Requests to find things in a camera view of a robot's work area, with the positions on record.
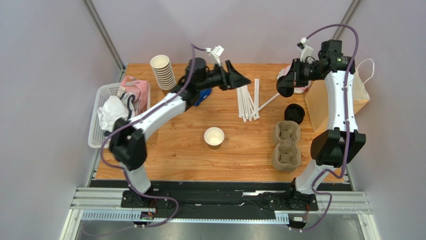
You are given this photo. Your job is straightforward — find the brown paper bag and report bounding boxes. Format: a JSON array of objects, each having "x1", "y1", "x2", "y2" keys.
[{"x1": 304, "y1": 58, "x2": 375, "y2": 133}]

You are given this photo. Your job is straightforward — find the single brown paper cup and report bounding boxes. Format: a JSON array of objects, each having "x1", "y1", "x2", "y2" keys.
[{"x1": 203, "y1": 127, "x2": 225, "y2": 150}]

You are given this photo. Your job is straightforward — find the stack of paper cups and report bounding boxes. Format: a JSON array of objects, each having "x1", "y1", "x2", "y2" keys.
[{"x1": 150, "y1": 54, "x2": 176, "y2": 95}]

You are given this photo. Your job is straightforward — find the aluminium frame post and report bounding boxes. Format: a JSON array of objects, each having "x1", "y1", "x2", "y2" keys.
[
  {"x1": 82, "y1": 0, "x2": 126, "y2": 73},
  {"x1": 332, "y1": 0, "x2": 363, "y2": 40}
]

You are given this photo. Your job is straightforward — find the left aluminium frame post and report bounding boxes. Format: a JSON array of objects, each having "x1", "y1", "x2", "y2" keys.
[{"x1": 82, "y1": 0, "x2": 126, "y2": 73}]

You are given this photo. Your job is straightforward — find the white pink mesh pouch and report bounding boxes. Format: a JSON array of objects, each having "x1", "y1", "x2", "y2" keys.
[{"x1": 276, "y1": 65, "x2": 312, "y2": 94}]

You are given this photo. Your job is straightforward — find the pink cloth item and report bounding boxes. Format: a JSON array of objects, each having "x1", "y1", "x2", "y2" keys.
[{"x1": 116, "y1": 75, "x2": 151, "y2": 114}]

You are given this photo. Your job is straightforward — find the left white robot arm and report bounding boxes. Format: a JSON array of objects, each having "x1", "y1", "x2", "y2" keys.
[{"x1": 108, "y1": 57, "x2": 251, "y2": 198}]

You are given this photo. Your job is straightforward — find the stack of black lids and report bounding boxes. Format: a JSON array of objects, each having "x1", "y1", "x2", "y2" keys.
[{"x1": 284, "y1": 103, "x2": 306, "y2": 125}]

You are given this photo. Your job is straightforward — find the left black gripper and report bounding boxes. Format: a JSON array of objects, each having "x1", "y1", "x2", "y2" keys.
[{"x1": 197, "y1": 61, "x2": 252, "y2": 93}]

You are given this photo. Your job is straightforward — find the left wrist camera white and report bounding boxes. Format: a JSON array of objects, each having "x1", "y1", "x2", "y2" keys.
[{"x1": 205, "y1": 45, "x2": 225, "y2": 66}]

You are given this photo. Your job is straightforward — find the right aluminium frame post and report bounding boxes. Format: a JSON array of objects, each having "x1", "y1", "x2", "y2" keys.
[{"x1": 332, "y1": 0, "x2": 363, "y2": 40}]

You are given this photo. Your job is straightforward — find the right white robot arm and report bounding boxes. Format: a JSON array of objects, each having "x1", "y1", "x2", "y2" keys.
[{"x1": 286, "y1": 38, "x2": 366, "y2": 210}]

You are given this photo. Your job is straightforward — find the blue folded cloth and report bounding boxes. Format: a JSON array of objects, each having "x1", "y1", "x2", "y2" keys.
[{"x1": 194, "y1": 88, "x2": 212, "y2": 107}]

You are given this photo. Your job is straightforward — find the white crumpled garment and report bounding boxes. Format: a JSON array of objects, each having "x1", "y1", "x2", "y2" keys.
[{"x1": 97, "y1": 93, "x2": 136, "y2": 137}]

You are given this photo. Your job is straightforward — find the black cup lid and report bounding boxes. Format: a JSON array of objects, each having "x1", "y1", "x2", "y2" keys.
[{"x1": 276, "y1": 75, "x2": 294, "y2": 98}]

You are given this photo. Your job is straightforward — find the white plastic basket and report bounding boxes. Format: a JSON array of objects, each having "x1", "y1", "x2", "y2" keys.
[{"x1": 88, "y1": 82, "x2": 151, "y2": 149}]

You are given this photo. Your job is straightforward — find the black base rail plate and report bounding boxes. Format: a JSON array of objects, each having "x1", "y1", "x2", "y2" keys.
[{"x1": 89, "y1": 180, "x2": 319, "y2": 220}]

